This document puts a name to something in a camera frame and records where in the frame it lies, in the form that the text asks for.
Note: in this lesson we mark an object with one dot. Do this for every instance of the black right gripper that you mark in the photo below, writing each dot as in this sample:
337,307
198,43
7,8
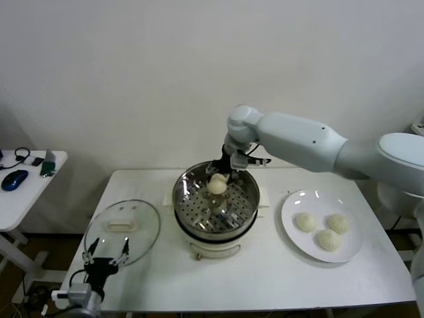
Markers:
225,162

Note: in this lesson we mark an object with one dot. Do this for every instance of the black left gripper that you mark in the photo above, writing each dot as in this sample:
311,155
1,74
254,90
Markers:
97,270

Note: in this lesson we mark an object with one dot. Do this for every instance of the white steamed baozi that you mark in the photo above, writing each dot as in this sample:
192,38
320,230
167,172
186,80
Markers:
217,187
305,221
327,240
338,223

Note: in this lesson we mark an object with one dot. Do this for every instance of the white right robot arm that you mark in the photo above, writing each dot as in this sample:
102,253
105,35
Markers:
298,145

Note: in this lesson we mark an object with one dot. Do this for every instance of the stainless steel steamer basket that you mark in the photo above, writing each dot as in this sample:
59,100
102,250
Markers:
246,205

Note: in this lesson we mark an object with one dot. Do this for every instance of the white electric pot base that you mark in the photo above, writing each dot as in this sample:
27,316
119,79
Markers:
215,248

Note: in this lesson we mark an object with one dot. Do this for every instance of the white side table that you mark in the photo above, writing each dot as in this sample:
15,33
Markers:
20,205

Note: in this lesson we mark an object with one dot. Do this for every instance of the white round plate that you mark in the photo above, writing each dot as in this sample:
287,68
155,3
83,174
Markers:
298,242

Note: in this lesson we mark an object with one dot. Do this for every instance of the green and grey tool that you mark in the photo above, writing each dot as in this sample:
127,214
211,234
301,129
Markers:
48,165

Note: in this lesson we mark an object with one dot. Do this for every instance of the small black gadget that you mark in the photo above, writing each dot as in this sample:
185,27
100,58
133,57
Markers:
38,161

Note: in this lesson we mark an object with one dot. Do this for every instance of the blue computer mouse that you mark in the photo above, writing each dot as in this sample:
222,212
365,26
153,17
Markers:
14,180

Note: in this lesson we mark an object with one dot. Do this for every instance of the small white gadget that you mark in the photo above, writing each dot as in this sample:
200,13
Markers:
29,161

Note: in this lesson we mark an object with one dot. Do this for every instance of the white stand foot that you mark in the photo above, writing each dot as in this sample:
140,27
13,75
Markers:
412,238

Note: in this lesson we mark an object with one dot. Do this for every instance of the white power strip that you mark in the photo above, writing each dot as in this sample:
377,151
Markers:
418,126

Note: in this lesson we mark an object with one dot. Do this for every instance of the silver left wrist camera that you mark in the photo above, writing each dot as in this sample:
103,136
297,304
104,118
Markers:
79,291

